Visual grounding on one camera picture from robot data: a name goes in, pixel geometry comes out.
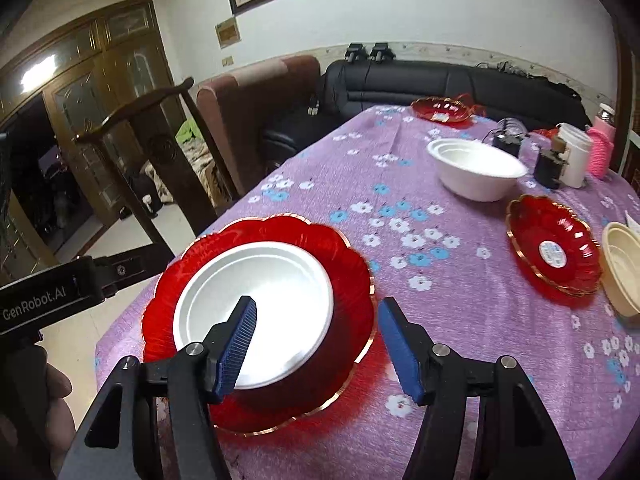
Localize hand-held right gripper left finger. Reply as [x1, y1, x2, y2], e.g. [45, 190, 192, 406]
[59, 296, 258, 480]

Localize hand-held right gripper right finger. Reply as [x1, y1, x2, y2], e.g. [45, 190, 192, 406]
[377, 297, 576, 480]

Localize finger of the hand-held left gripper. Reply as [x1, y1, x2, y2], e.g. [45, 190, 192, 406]
[92, 243, 172, 302]

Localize white foam bowl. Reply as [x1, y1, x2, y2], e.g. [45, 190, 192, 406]
[172, 241, 335, 390]

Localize large red scalloped plate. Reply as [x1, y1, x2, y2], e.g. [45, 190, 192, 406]
[141, 213, 378, 436]

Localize white foam bowls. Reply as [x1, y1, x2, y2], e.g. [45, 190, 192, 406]
[426, 138, 528, 203]

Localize person's left hand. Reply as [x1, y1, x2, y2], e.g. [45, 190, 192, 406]
[0, 360, 77, 480]

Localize purple floral tablecloth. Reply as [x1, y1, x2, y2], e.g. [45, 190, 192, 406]
[94, 105, 640, 480]

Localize dark wooden chair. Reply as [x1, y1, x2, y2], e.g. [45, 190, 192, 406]
[74, 77, 241, 281]

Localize patterned blanket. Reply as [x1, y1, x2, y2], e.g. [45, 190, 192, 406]
[177, 120, 223, 206]

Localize brown armchair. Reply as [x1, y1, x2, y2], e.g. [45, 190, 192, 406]
[196, 55, 321, 196]

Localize wooden glass panel door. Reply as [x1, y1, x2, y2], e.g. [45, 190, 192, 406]
[0, 0, 186, 281]

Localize red scalloped plate white sticker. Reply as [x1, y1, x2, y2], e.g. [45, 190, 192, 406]
[506, 194, 603, 306]

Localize black motor with beige wheel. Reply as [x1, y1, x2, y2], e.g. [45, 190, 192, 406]
[532, 137, 571, 191]

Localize beige bowl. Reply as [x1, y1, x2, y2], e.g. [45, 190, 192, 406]
[600, 221, 640, 317]

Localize small red scalloped plate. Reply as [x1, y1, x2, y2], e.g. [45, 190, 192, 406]
[411, 97, 473, 125]

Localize clear plastic container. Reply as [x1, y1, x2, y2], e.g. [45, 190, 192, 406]
[495, 116, 525, 137]

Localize white plastic jar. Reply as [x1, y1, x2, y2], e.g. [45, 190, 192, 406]
[556, 123, 593, 189]

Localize black leather sofa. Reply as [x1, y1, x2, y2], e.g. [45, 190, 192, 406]
[260, 58, 593, 161]

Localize pink knit covered bottle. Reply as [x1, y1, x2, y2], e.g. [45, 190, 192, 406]
[586, 103, 617, 181]

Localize black motor with wires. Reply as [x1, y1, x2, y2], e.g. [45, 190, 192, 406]
[491, 132, 523, 159]

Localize small wall placard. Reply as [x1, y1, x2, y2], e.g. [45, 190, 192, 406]
[215, 17, 238, 48]

